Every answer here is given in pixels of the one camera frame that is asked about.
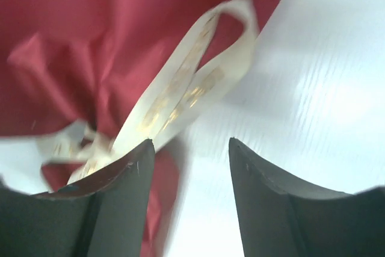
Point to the dark red wrapping cloth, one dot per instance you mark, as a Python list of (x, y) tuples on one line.
[(71, 64)]

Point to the cream printed ribbon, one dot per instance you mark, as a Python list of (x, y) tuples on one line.
[(179, 93)]

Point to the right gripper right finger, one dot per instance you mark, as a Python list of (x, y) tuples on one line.
[(282, 215)]

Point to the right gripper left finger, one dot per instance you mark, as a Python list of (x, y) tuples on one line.
[(101, 215)]

